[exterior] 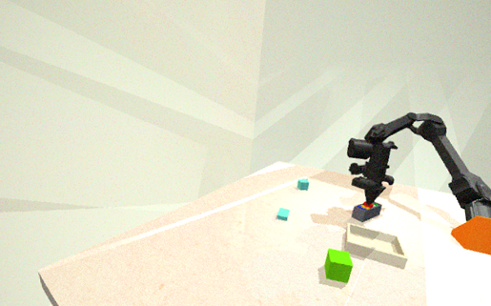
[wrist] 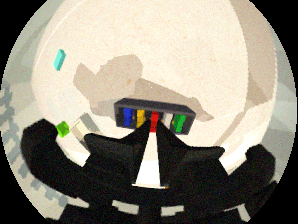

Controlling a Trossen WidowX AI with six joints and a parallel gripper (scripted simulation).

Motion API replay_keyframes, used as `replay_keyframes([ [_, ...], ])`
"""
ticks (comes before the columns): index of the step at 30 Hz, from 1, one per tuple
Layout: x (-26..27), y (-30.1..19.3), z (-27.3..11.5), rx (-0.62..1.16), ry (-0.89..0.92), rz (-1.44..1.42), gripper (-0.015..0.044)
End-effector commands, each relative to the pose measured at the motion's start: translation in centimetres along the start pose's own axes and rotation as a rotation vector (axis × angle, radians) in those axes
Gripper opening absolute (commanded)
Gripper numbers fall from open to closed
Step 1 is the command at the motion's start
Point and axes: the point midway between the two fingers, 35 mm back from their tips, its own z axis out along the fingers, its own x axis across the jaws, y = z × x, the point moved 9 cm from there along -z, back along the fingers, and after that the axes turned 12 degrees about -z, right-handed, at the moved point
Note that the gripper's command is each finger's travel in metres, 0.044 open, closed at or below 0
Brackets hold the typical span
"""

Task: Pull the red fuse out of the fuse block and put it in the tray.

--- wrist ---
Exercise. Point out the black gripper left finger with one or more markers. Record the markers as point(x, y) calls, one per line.
point(130, 148)

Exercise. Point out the beige shallow tray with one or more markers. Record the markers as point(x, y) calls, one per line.
point(83, 125)

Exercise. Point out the green cube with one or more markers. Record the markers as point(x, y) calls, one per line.
point(63, 129)

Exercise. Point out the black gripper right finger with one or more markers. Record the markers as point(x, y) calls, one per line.
point(173, 153)

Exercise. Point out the small turquoise cube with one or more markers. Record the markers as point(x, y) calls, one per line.
point(60, 60)

